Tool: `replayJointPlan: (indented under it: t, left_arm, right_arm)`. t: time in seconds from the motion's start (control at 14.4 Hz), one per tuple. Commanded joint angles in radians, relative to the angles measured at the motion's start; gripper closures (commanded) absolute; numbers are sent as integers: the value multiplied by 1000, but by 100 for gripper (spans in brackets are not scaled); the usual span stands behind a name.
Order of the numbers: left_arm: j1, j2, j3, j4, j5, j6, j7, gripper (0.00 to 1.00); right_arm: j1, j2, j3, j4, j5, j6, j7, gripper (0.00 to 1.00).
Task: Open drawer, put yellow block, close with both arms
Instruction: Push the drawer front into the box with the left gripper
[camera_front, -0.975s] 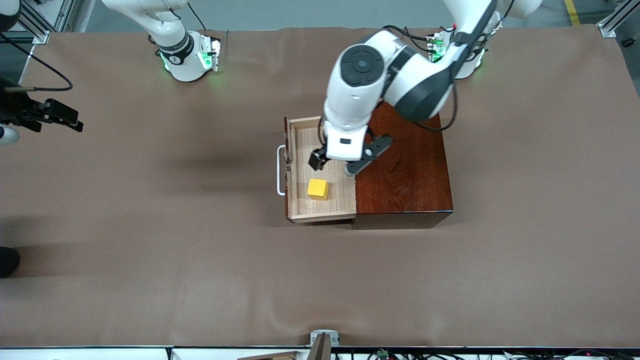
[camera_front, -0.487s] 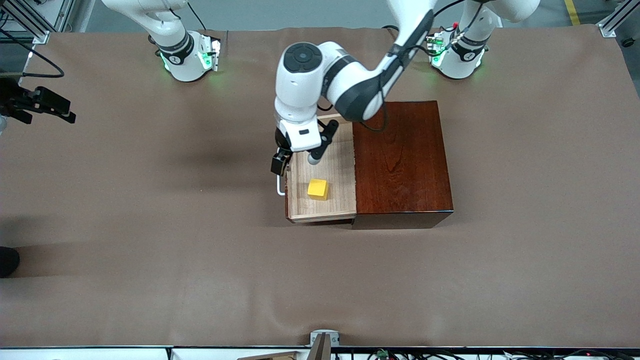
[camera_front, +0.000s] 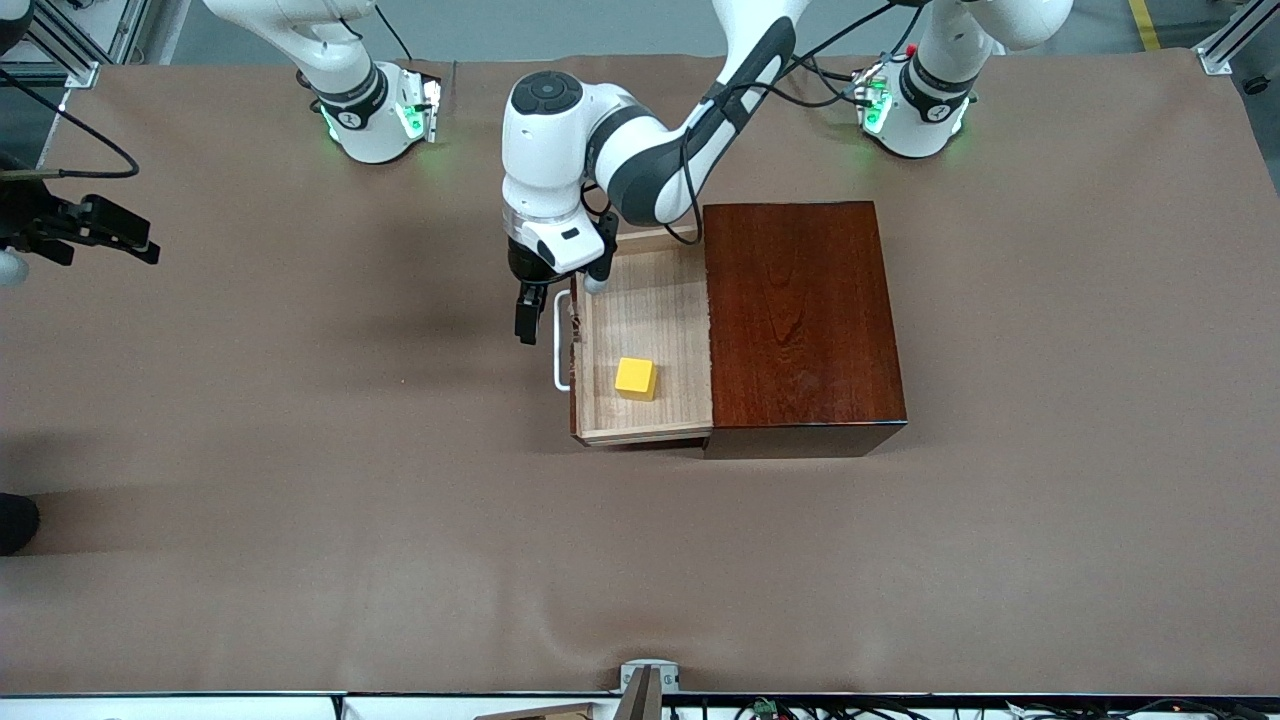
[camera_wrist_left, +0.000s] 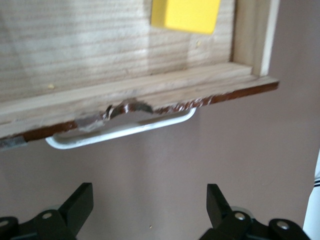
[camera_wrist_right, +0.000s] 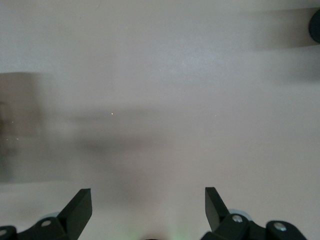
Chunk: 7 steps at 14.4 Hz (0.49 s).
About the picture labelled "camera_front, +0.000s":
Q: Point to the dark brown wooden cabinet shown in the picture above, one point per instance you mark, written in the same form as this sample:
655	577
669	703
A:
800	320

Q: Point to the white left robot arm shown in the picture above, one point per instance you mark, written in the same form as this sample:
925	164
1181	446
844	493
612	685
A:
545	160

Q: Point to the brown table cover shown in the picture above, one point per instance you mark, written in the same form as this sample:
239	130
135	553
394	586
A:
400	550

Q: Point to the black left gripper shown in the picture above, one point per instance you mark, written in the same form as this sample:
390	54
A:
524	266

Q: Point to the yellow cube block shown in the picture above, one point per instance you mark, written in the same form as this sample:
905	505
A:
635	380

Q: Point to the grey metal bracket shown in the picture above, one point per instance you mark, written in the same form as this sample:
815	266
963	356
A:
650	670

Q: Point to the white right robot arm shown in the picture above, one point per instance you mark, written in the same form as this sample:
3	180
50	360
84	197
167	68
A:
350	110

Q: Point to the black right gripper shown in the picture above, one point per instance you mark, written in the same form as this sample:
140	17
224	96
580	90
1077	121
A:
30	215

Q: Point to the black round knob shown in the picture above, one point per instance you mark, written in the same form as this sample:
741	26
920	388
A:
1256	85

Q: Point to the aluminium frame post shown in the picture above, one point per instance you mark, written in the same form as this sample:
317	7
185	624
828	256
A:
1215	55
85	72

